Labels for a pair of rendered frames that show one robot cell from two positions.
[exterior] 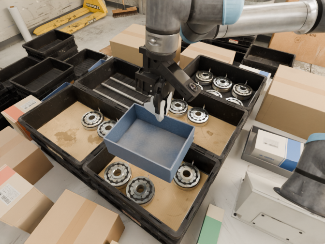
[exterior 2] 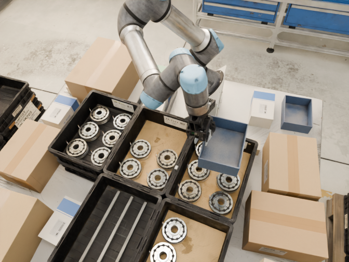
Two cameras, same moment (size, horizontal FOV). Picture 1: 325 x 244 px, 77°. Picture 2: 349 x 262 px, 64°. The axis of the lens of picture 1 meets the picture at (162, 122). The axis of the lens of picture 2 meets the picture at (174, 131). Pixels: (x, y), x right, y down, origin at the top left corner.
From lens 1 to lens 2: 0.93 m
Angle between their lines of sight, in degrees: 55
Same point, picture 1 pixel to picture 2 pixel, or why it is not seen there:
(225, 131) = (153, 128)
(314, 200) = (215, 77)
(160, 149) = (223, 142)
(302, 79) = (89, 67)
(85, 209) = (257, 215)
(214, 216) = not seen: hidden behind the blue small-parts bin
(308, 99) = (116, 68)
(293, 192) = (211, 86)
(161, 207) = not seen: hidden behind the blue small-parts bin
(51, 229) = (281, 235)
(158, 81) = (208, 119)
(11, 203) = not seen: outside the picture
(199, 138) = (164, 147)
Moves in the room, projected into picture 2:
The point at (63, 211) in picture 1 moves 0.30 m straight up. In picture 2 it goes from (266, 232) to (289, 208)
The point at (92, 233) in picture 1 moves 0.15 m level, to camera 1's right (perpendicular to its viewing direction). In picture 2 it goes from (270, 202) to (257, 171)
